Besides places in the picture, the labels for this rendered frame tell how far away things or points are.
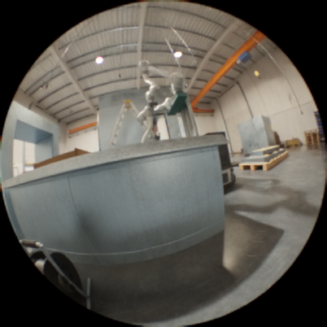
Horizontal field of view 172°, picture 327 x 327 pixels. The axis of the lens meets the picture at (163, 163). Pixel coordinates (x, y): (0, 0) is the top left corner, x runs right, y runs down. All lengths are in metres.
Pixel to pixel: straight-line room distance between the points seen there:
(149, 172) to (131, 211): 0.21
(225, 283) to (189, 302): 0.17
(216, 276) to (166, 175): 0.57
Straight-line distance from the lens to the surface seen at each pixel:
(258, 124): 7.10
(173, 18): 8.05
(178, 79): 1.52
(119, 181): 0.50
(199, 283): 0.61
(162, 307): 0.58
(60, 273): 0.56
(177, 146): 0.47
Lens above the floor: 0.55
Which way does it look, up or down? 1 degrees down
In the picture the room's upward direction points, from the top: 11 degrees counter-clockwise
